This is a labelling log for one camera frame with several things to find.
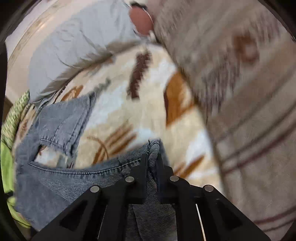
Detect grey denim pants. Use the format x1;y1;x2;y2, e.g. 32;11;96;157
15;93;177;240

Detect lime green cloth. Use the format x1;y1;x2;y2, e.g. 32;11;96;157
1;142;31;228

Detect beige leaf pattern blanket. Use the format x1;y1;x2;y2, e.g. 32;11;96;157
13;44;223;191

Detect green white patterned cloth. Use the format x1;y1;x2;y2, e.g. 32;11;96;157
1;90;32;150

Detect brown striped floral pillow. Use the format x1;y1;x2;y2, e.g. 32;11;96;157
148;1;295;240

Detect brown pillow under grey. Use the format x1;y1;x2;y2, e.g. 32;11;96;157
129;6;154;36

